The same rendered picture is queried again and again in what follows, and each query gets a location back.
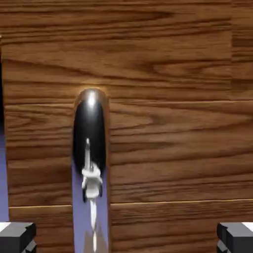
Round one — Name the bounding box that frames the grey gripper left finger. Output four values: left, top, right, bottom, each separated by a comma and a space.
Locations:
0, 221, 37, 253

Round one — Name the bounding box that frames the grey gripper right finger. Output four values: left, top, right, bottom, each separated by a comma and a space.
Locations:
216, 221, 253, 253

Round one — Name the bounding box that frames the brown wooden cabinet door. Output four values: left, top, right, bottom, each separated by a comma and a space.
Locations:
8, 199, 253, 253
1, 0, 233, 208

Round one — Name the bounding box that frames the brown wooden cabinet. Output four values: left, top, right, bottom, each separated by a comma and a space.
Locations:
0, 0, 253, 253

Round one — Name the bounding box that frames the curved shiny metal handle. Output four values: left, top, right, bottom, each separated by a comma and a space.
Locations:
72, 88, 111, 253

